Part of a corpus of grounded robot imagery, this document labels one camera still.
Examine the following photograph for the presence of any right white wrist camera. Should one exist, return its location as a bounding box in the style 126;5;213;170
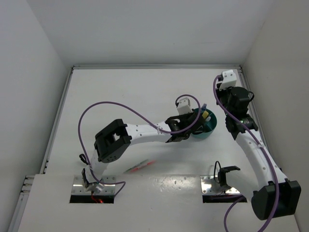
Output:
217;70;237;91

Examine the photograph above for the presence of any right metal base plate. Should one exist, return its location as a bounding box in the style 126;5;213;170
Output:
200;175;240;196

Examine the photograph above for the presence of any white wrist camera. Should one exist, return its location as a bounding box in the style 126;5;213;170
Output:
217;70;237;91
176;97;193;115

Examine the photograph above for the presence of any green thin pen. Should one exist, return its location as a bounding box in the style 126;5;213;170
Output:
132;159;149;171

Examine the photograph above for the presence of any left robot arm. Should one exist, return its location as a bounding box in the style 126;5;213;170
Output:
79;112;209;192

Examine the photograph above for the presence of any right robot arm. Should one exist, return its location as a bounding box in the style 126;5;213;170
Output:
214;87;301;220

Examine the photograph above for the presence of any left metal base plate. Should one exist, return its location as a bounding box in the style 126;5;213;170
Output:
71;175;115;196

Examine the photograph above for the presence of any red thin pen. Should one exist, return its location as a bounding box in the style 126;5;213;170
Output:
125;159;155;173

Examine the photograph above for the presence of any metal base plate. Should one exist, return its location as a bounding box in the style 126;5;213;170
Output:
71;175;115;196
200;175;240;196

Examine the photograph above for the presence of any yellow highlighter marker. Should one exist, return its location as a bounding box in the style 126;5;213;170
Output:
202;111;209;119

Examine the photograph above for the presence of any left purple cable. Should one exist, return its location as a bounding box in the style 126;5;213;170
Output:
77;94;201;199

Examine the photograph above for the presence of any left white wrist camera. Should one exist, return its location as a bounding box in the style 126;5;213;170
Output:
176;97;193;115

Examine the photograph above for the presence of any teal round divided container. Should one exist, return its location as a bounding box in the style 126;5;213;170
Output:
192;109;217;140

